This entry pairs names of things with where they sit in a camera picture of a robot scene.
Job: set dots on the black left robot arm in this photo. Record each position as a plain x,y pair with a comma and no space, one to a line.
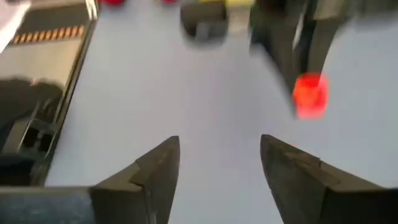
203,18

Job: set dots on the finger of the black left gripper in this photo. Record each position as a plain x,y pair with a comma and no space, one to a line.
273,43
323,37

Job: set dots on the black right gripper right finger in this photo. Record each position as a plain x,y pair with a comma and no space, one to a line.
311,196

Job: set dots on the orange black hazard tape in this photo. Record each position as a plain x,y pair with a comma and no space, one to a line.
48,34

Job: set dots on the red cap toy mushroom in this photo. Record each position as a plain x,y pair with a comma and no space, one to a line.
311,95

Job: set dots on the white floor object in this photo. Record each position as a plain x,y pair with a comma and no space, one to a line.
9,18

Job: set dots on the silver metal bracket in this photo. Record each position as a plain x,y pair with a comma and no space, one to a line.
92,9

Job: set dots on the red tomato green calyx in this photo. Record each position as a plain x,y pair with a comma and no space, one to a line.
113,1

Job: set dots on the yellow-green plastic basket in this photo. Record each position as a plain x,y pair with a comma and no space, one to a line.
236,2

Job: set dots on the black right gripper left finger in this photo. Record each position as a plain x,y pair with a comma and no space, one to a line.
140,196

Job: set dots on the table-level camera mount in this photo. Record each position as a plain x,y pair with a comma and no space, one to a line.
28,99

